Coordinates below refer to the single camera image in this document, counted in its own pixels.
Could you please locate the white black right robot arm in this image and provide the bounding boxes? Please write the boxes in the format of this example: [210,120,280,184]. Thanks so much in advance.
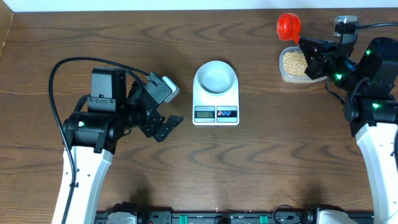
[298,37,397,223]

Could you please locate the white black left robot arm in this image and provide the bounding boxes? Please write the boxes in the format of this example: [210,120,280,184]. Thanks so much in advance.
[52,67,183,223]

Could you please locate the red measuring scoop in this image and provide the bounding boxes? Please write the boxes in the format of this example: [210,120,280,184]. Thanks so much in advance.
[277,13,301,44]

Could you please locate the clear plastic soybean container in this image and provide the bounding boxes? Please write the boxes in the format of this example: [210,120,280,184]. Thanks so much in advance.
[279,47,327,84]

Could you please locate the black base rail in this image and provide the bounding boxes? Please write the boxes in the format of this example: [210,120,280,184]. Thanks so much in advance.
[93,202,383,224]

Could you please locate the soybeans pile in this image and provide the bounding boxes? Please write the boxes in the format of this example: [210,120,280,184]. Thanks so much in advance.
[282,51,307,77]

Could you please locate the white digital kitchen scale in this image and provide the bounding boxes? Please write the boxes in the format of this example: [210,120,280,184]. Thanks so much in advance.
[192,76,239,126]

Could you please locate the brown cardboard box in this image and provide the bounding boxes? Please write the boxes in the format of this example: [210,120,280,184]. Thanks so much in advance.
[0,0,14,56]

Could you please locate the grey round bowl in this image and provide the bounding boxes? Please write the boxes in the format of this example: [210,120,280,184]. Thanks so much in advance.
[195,60,238,95]

